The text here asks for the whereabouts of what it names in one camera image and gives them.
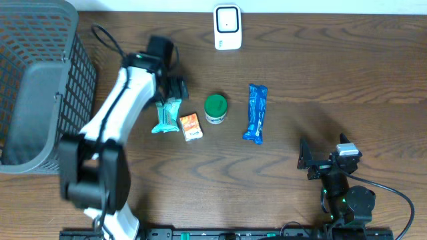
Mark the grey plastic mesh basket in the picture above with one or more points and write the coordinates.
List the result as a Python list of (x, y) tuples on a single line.
[(48, 83)]

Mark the teal wet wipes pack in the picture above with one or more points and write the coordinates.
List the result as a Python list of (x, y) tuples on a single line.
[(167, 116)]

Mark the blue snack bar wrapper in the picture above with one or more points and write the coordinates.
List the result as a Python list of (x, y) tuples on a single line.
[(256, 113)]

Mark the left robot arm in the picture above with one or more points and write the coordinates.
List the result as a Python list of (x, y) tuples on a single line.
[(93, 170)]

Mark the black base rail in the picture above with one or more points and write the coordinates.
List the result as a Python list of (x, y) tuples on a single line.
[(169, 234)]

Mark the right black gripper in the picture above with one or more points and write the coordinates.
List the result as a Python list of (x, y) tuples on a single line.
[(305, 160)]

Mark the orange tissue pack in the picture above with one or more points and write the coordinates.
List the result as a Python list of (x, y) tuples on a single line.
[(191, 127)]

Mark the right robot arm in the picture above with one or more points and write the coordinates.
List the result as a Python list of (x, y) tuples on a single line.
[(350, 207)]

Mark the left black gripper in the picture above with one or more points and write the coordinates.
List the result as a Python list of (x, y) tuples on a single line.
[(177, 88)]

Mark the white barcode scanner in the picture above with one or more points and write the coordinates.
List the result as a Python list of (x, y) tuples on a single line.
[(227, 27)]

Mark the green lid jar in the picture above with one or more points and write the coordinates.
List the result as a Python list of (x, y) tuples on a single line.
[(215, 108)]

